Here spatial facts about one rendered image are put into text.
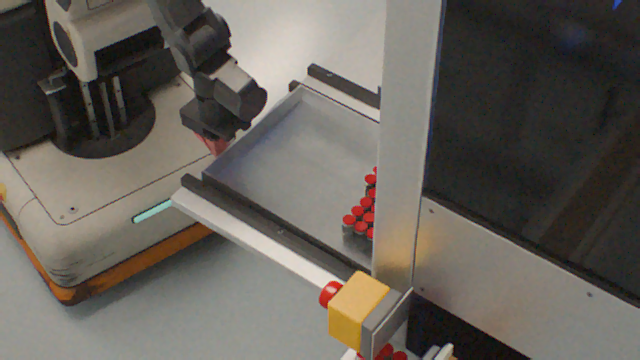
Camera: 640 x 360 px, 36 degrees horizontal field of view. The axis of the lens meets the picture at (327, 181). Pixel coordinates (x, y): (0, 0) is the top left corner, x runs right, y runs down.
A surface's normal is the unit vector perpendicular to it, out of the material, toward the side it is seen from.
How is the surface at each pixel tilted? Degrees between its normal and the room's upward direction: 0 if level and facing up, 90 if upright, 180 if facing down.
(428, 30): 90
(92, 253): 90
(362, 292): 0
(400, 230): 90
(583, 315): 90
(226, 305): 0
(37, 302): 0
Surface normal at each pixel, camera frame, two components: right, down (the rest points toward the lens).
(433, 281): -0.59, 0.59
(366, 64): 0.00, -0.68
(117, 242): 0.59, 0.59
